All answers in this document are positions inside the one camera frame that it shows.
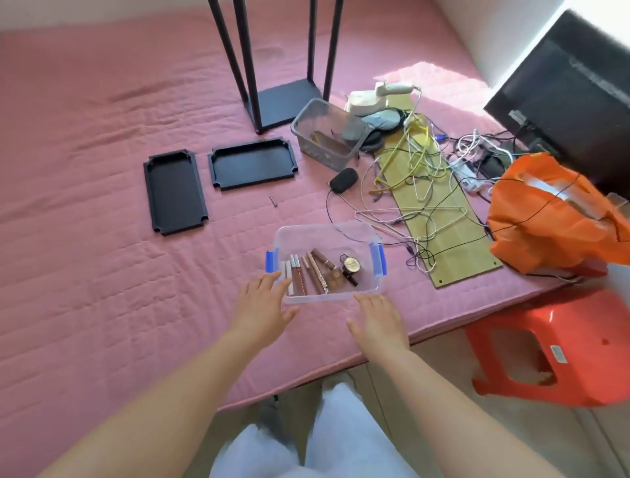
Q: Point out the white concealer tube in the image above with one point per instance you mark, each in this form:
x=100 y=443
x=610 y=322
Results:
x=288 y=278

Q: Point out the person's left forearm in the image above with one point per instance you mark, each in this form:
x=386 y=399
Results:
x=147 y=423

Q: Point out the black power adapter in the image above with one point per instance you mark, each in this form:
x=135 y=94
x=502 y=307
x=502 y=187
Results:
x=491 y=166

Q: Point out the white power strip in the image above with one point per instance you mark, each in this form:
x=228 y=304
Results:
x=467 y=178

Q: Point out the clear plastic basket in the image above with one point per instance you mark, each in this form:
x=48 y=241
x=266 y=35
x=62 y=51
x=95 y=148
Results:
x=307 y=123

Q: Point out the white handheld device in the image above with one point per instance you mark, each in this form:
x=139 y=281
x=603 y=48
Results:
x=366 y=101

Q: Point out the black metal shelf frame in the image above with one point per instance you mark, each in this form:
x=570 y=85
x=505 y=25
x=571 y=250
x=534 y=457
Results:
x=285 y=101

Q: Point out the red plastic stool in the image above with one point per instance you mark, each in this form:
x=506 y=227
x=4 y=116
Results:
x=590 y=320

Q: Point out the person's right forearm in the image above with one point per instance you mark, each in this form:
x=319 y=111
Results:
x=453 y=423

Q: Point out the ornate rose gold lip tube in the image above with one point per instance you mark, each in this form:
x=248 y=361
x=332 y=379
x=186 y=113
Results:
x=317 y=276

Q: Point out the small dark round compact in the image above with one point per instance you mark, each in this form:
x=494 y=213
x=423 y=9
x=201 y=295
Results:
x=350 y=265

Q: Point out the bamboo mat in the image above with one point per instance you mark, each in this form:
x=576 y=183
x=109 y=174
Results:
x=457 y=256

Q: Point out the person's left hand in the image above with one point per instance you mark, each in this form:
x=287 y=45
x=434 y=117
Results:
x=261 y=310

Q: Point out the light grey trousers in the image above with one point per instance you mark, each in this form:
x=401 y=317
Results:
x=344 y=433

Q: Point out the grey eye mask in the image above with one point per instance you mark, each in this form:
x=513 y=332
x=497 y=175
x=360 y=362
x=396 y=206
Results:
x=384 y=119

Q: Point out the black shelf tray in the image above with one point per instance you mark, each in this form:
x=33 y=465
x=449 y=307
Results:
x=174 y=192
x=251 y=165

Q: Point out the red Colorkey lip gloss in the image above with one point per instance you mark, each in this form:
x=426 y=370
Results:
x=298 y=278

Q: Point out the black monitor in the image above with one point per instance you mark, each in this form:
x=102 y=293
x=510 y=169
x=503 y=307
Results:
x=571 y=98

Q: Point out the orange plastic bag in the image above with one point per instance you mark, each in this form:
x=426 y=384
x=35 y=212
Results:
x=531 y=231

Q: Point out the clear box blue latches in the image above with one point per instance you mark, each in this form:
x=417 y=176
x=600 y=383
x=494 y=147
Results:
x=366 y=276

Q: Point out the person's right hand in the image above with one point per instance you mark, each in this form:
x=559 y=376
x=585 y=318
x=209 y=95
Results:
x=381 y=325

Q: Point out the black computer mouse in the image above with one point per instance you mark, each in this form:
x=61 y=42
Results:
x=343 y=180

